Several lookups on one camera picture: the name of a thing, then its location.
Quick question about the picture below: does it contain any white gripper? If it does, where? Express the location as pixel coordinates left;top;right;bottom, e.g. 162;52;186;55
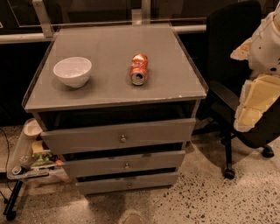
234;74;280;132

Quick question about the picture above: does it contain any grey bottom drawer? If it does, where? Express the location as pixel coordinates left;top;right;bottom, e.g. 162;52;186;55
75;172;179;194

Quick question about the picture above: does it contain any grey drawer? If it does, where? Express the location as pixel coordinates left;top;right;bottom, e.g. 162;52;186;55
62;150;186;178
41;118;195;154
75;172;179;194

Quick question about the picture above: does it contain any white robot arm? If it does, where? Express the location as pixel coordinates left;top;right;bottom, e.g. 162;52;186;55
230;5;280;132

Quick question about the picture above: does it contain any grey middle drawer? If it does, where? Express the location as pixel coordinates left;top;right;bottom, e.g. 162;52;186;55
62;150;186;178

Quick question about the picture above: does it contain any grey top drawer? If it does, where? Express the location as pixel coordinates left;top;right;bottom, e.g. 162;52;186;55
41;118;195;154

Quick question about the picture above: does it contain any grey drawer cabinet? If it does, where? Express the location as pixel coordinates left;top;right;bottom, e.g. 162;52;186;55
23;24;207;183

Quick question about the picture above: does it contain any black office chair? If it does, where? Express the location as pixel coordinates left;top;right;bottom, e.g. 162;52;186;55
197;0;280;179

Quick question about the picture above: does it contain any crushed orange soda can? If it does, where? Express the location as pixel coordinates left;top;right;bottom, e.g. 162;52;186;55
129;53;148;86

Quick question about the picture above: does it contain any white ceramic bowl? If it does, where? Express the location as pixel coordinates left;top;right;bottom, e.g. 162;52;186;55
53;57;92;88

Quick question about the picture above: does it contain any green snack packet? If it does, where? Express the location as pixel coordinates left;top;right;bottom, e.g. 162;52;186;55
31;151;55;167

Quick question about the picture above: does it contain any small white cup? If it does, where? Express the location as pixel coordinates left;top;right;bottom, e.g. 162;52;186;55
24;119;42;139

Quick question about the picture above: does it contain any black stand leg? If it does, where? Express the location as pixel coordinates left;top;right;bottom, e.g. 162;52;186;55
3;180;23;221

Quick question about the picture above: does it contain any metal window rail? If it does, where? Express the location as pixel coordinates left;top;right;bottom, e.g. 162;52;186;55
0;0;280;45

